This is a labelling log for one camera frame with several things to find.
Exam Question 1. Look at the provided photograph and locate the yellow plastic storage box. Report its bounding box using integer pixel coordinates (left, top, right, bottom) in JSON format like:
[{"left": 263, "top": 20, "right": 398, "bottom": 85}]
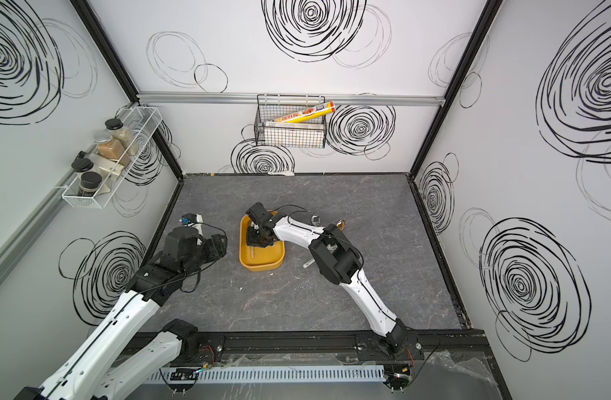
[{"left": 239, "top": 209, "right": 286, "bottom": 273}]

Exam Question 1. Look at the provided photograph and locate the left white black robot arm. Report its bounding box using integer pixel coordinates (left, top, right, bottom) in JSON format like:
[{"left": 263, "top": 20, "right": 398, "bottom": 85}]
[{"left": 17, "top": 223, "right": 228, "bottom": 399}]

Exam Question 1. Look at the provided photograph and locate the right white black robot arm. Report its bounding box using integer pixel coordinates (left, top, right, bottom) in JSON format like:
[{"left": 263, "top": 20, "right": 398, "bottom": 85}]
[{"left": 246, "top": 203, "right": 408, "bottom": 354}]

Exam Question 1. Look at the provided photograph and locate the yellow foil wrap box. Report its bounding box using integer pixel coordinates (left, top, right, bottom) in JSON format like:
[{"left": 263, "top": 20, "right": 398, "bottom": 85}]
[{"left": 274, "top": 102, "right": 336, "bottom": 123}]

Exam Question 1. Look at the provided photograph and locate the front spice jar black lid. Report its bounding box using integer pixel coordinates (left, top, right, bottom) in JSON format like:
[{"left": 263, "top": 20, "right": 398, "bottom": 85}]
[{"left": 78, "top": 171, "right": 103, "bottom": 197}]

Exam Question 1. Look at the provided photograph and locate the brown spice jar clear lid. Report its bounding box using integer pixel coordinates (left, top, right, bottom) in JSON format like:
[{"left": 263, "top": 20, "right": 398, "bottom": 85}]
[{"left": 94, "top": 131, "right": 130, "bottom": 166}]

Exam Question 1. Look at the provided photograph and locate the dark spice jar black lid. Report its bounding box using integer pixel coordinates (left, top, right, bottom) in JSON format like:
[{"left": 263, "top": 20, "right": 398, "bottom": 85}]
[{"left": 71, "top": 158, "right": 101, "bottom": 178}]

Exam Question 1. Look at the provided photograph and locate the spice jar black lid far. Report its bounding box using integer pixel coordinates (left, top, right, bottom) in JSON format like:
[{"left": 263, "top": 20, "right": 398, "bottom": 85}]
[{"left": 105, "top": 118, "right": 135, "bottom": 155}]

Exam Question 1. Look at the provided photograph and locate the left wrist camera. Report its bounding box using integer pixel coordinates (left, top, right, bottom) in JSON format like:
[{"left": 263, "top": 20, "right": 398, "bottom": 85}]
[{"left": 180, "top": 213, "right": 204, "bottom": 234}]

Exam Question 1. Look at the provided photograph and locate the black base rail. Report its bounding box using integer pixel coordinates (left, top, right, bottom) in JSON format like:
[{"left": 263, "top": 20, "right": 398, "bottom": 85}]
[{"left": 119, "top": 329, "right": 491, "bottom": 361}]

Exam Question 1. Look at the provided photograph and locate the black wire wall basket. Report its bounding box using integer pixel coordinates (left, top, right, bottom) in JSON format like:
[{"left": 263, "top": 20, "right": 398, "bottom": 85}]
[{"left": 254, "top": 93, "right": 328, "bottom": 148}]

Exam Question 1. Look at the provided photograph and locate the clear acrylic wall shelf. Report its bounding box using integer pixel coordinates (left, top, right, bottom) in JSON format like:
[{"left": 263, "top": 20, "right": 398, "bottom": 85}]
[{"left": 61, "top": 107, "right": 164, "bottom": 209}]

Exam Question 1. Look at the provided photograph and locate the white slotted cable duct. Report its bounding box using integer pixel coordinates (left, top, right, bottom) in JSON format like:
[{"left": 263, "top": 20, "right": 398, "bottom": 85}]
[{"left": 145, "top": 365, "right": 386, "bottom": 385}]

